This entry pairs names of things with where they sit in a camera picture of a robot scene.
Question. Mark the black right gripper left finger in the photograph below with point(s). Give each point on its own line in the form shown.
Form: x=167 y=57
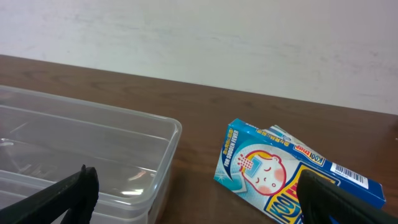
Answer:
x=74 y=198

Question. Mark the blue KoolFever box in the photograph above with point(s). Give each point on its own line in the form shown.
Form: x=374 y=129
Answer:
x=263 y=167

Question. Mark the clear plastic container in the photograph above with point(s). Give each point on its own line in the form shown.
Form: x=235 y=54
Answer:
x=46 y=138

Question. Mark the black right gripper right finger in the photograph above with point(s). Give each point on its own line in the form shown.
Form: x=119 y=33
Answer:
x=326 y=203

